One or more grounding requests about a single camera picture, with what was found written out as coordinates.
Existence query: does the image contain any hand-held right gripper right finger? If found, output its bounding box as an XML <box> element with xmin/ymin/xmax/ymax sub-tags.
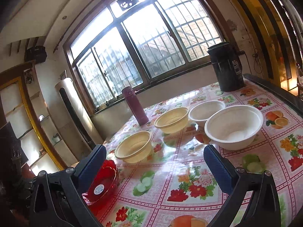
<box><xmin>204</xmin><ymin>145</ymin><xmax>281</xmax><ymax>227</ymax></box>

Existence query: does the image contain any large white paper bowl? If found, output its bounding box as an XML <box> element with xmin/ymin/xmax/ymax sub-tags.
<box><xmin>204</xmin><ymin>105</ymin><xmax>264</xmax><ymax>151</ymax></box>

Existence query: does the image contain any gold framed wooden partition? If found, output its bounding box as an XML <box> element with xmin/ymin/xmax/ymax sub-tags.
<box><xmin>220</xmin><ymin>0</ymin><xmax>303</xmax><ymax>93</ymax></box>

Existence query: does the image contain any floral fruit print tablecloth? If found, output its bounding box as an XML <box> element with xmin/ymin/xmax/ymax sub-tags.
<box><xmin>82</xmin><ymin>79</ymin><xmax>303</xmax><ymax>227</ymax></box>

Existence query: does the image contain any cream plastic bowl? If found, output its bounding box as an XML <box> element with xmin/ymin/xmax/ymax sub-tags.
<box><xmin>115</xmin><ymin>131</ymin><xmax>152</xmax><ymax>163</ymax></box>
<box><xmin>154</xmin><ymin>107</ymin><xmax>189</xmax><ymax>134</ymax></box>

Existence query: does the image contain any black power cable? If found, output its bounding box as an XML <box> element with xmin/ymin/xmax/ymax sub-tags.
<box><xmin>244</xmin><ymin>48</ymin><xmax>262</xmax><ymax>74</ymax></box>

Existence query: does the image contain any dark wooden table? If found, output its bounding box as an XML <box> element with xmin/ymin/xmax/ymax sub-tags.
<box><xmin>243</xmin><ymin>74</ymin><xmax>303</xmax><ymax>108</ymax></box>

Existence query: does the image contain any red plastic plate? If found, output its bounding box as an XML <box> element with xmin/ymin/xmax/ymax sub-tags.
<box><xmin>82</xmin><ymin>159</ymin><xmax>119</xmax><ymax>215</ymax></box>

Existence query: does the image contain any dark carved wooden furniture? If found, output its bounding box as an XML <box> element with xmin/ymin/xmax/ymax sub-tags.
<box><xmin>0</xmin><ymin>122</ymin><xmax>31</xmax><ymax>227</ymax></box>

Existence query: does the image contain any yellow framed shelf cabinet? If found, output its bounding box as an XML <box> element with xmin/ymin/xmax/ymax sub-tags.
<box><xmin>0</xmin><ymin>61</ymin><xmax>69</xmax><ymax>171</ymax></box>

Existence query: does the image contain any dark window vent panel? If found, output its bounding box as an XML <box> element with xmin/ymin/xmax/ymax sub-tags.
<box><xmin>117</xmin><ymin>0</ymin><xmax>138</xmax><ymax>11</ymax></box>

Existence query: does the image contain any barred sliding window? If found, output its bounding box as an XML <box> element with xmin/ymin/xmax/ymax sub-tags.
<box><xmin>63</xmin><ymin>0</ymin><xmax>225</xmax><ymax>114</ymax></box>

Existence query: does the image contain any small white paper bowl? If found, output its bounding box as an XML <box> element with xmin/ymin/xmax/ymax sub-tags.
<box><xmin>188</xmin><ymin>100</ymin><xmax>226</xmax><ymax>127</ymax></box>

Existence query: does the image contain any maroon thermos bottle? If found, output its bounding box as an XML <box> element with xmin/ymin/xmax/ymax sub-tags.
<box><xmin>121</xmin><ymin>86</ymin><xmax>149</xmax><ymax>126</ymax></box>

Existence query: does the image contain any white standing air conditioner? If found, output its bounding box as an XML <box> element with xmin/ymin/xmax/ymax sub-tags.
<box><xmin>55</xmin><ymin>78</ymin><xmax>103</xmax><ymax>147</ymax></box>

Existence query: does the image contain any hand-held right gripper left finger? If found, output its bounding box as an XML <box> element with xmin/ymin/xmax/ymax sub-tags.
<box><xmin>20</xmin><ymin>144</ymin><xmax>107</xmax><ymax>227</ymax></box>

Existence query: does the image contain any black speaker box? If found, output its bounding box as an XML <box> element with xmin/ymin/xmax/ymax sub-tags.
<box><xmin>24</xmin><ymin>45</ymin><xmax>48</xmax><ymax>63</ymax></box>

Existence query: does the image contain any black electric kettle pot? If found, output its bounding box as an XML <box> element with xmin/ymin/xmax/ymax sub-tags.
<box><xmin>207</xmin><ymin>42</ymin><xmax>245</xmax><ymax>92</ymax></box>

